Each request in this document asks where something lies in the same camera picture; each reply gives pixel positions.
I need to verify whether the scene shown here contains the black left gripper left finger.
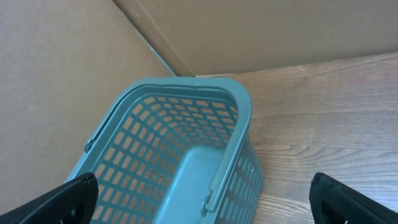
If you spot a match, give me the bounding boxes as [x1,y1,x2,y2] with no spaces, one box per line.
[1,172,99,224]

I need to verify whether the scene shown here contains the grey plastic shopping basket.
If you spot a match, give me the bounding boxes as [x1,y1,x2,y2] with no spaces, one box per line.
[70,77,264,223]

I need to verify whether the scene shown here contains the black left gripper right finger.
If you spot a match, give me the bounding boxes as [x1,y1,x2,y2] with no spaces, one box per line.
[309,172,397,224]

